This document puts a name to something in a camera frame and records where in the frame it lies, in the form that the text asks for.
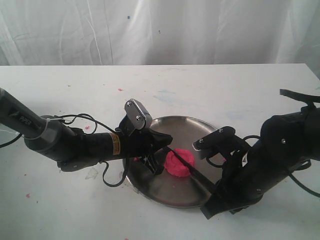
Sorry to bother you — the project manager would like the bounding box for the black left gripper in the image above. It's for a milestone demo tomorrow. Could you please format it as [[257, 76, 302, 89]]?
[[115, 123, 173, 175]]

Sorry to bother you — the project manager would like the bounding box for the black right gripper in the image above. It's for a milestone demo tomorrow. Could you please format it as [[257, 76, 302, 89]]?
[[200, 152, 263, 220]]

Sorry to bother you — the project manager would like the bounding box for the pink dough piece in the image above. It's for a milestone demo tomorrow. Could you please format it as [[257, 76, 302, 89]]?
[[164, 148, 195, 177]]

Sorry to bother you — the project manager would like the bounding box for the black knife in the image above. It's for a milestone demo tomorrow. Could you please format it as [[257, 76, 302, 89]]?
[[163, 146, 217, 193]]

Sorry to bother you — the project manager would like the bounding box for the round steel plate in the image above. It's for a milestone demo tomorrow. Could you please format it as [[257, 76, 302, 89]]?
[[127, 116, 222, 208]]

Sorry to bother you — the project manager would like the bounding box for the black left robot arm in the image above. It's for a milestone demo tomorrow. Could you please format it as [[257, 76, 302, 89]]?
[[0, 89, 173, 188]]

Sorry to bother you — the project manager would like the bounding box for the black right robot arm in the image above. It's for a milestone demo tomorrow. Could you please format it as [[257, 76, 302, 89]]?
[[193, 89, 320, 219]]

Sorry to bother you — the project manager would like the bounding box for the clear tape piece lower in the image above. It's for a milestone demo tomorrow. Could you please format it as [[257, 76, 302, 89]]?
[[85, 167, 99, 180]]

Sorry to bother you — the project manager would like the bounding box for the white backdrop curtain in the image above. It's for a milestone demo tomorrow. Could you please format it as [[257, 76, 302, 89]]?
[[0, 0, 320, 66]]

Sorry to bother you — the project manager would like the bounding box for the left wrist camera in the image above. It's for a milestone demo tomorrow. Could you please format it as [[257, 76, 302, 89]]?
[[115, 98, 153, 136]]

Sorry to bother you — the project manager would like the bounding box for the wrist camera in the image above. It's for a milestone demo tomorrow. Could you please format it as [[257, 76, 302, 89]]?
[[192, 126, 251, 169], [115, 98, 153, 136]]

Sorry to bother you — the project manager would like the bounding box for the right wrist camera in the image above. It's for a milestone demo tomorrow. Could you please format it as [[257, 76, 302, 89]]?
[[192, 126, 251, 169]]

